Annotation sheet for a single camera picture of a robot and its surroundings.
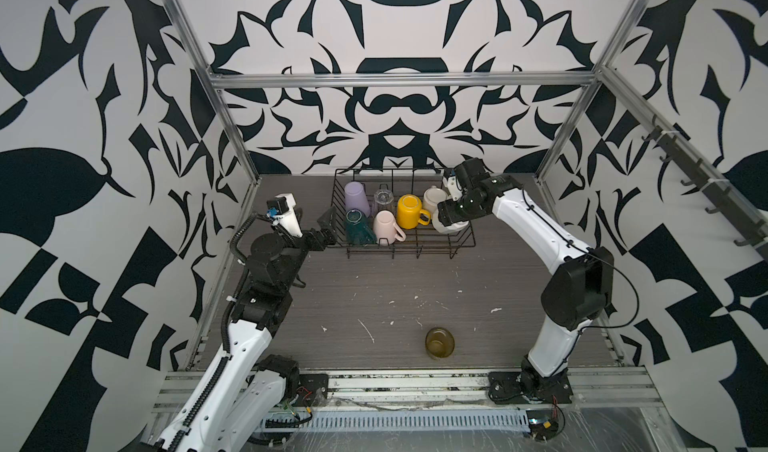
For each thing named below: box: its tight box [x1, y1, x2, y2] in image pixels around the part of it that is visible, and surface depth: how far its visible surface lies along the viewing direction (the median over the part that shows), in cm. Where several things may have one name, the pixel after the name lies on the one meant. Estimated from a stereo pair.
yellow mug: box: [396, 194, 431, 230], surface depth 100 cm
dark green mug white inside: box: [345, 208, 377, 246], surface depth 95 cm
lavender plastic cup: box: [344, 181, 370, 217], surface depth 99 cm
